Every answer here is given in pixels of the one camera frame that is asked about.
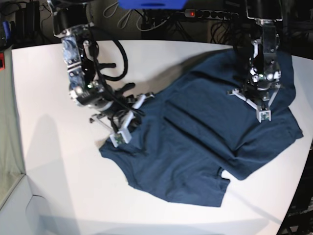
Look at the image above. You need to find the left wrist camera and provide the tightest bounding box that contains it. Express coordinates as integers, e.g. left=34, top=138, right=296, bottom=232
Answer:
left=256, top=110, right=271, bottom=123

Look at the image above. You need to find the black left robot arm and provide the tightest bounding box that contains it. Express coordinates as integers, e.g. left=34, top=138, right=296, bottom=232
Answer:
left=227, top=0, right=283, bottom=122

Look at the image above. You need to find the black power strip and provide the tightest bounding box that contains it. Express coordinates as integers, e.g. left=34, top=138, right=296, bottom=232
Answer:
left=184, top=9, right=239, bottom=20

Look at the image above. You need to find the white cable loop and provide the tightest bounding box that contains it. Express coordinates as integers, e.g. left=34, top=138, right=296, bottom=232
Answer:
left=103, top=4, right=142, bottom=30

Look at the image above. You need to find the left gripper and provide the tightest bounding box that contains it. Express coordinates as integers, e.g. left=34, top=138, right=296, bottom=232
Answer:
left=226, top=83, right=284, bottom=112

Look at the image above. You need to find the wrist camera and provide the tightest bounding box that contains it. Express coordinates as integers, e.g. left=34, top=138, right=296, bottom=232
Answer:
left=256, top=110, right=271, bottom=123
left=110, top=129, right=132, bottom=148

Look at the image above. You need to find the grey-green fabric curtain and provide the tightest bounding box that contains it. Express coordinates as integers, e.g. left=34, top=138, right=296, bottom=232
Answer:
left=0, top=48, right=25, bottom=208

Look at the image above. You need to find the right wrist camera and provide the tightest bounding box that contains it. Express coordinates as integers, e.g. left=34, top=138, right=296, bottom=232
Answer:
left=110, top=129, right=132, bottom=148

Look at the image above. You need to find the blue plastic bin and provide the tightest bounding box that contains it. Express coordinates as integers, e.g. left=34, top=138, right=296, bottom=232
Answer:
left=118, top=0, right=187, bottom=9

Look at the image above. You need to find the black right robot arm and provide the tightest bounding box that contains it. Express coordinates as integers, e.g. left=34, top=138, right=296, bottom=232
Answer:
left=47, top=0, right=145, bottom=133

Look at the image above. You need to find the blue cylinder object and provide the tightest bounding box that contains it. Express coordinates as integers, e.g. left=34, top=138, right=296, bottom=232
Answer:
left=2, top=21, right=11, bottom=41

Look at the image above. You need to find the red box object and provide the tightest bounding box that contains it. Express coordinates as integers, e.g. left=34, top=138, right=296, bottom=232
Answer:
left=0, top=52, right=5, bottom=71

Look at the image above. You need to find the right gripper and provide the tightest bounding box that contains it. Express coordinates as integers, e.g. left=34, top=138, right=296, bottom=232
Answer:
left=89, top=92, right=155, bottom=133

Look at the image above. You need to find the dark blue t-shirt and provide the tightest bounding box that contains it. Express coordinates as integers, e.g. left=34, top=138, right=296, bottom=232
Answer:
left=99, top=49, right=303, bottom=207

